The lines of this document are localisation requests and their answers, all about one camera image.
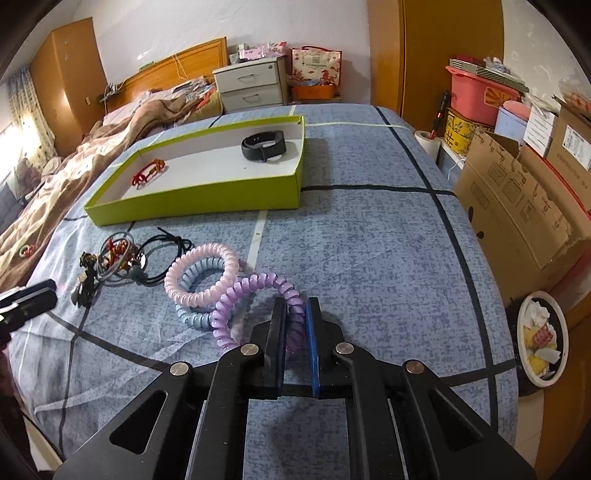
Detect labelled cardboard box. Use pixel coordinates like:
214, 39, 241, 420
545, 97, 591, 171

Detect trash bin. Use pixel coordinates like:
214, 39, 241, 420
505, 291, 570, 398

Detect yellow floral tin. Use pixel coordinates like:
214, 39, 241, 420
442, 108, 481, 155

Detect purple spiral hair tie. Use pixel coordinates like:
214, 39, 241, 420
210, 272, 305, 365

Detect striped box lid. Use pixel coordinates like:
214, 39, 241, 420
450, 58, 529, 93

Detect yellow patterned pillow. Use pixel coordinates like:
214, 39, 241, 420
178, 85, 222, 121

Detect white paper roll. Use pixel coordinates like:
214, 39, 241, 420
413, 130, 443, 162

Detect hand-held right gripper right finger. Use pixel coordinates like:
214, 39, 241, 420
305, 298, 539, 480

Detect wide wooden wardrobe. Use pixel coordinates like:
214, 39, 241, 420
367, 0, 505, 134

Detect pink plastic bin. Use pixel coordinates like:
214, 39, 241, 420
445, 65, 525, 125

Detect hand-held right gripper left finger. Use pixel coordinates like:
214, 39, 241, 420
55, 298, 289, 480

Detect black cord hair tie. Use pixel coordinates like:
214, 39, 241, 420
137, 227, 193, 287

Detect wooden headboard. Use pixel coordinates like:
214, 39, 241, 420
105, 37, 229, 114

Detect orange box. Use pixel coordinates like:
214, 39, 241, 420
292, 83, 336, 101

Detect floral curtain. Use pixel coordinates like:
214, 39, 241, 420
0, 67, 56, 195

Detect blue checked bed sheet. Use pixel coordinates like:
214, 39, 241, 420
9, 104, 520, 462

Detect grey drawer nightstand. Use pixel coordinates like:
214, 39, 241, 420
212, 56, 289, 114

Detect red and black stick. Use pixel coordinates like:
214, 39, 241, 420
429, 91, 451, 139

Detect grey elastic hair ties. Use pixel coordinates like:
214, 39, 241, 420
99, 231, 149, 281

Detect red knot bracelet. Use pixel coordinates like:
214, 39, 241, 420
99, 237, 134, 273

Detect light blue spiral hair tie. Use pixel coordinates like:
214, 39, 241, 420
174, 257, 241, 330

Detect black smart band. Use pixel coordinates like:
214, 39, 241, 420
241, 130, 287, 163

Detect bear button hair tie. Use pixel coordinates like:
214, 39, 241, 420
71, 274, 99, 306

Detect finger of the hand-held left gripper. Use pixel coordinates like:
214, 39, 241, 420
0, 294, 58, 334
0, 279, 57, 305

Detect green cardboard box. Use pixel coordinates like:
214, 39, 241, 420
83, 115, 306, 227

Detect brown fleece blanket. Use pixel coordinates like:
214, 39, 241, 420
0, 85, 222, 287

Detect gold charm hair tie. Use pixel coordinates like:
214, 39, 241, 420
78, 250, 100, 278

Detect red patterned gift bag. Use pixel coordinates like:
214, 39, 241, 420
290, 46, 343, 88

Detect large open cardboard box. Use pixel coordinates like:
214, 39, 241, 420
455, 129, 587, 305

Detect pink spiral hair tie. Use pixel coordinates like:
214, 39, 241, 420
165, 244, 241, 308

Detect narrow wooden wardrobe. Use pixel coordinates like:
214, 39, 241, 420
30, 17, 108, 153

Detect clear plastic bag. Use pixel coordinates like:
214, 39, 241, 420
556, 76, 591, 112

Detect clutter on nightstand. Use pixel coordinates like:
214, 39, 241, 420
228, 41, 289, 63

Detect light blue box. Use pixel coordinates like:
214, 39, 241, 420
495, 102, 532, 146

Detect white carton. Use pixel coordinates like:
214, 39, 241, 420
524, 104, 559, 158

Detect red bead bracelet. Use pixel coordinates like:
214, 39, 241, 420
131, 159, 167, 188

